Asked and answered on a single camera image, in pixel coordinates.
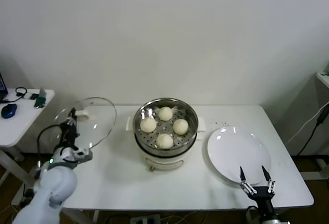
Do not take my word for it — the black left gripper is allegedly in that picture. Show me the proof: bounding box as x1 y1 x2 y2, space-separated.
60 107 79 147

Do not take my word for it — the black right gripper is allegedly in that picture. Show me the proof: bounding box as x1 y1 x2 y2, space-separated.
239 165 276 217

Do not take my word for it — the glass lid with cream handle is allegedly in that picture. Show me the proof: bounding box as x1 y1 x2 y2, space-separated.
53 97 118 150

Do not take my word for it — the white steamed baozi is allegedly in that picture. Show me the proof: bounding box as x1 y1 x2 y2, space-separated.
172 119 190 135
157 106 173 121
156 133 174 150
140 118 157 134

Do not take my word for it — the stainless steel steamer basket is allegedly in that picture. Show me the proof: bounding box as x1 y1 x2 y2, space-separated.
133 98 199 158

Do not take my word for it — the green tool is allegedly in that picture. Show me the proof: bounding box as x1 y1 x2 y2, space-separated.
34 87 48 109

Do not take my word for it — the white round plate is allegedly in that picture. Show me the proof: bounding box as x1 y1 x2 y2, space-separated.
207 126 272 186

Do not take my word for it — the white side table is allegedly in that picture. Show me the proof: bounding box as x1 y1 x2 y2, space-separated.
0 88 56 183

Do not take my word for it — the white table foot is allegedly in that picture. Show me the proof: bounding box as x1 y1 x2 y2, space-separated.
299 158 329 181

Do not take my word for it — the blue computer mouse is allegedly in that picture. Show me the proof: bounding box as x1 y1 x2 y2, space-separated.
1 103 18 119

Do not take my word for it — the laptop computer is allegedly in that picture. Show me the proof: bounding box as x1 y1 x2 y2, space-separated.
0 71 10 102

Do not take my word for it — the cream electric cooker base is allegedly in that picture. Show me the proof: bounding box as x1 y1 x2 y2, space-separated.
125 117 206 172

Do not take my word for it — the white power strip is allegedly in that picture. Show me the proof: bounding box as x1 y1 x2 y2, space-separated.
130 213 161 224

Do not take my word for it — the white shelf unit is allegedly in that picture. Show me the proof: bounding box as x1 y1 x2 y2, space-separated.
315 71 329 91

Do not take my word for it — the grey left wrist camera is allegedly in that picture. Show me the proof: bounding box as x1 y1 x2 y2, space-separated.
67 148 93 162

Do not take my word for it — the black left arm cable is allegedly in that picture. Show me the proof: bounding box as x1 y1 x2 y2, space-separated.
36 124 66 170

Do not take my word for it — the black looped cable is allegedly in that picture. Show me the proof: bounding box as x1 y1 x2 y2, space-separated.
15 86 29 98

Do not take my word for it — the white wall cable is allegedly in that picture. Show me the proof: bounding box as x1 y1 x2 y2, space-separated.
285 104 329 144

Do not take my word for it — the black power cable with adapter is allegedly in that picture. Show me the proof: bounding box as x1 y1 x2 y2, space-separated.
297 105 329 156

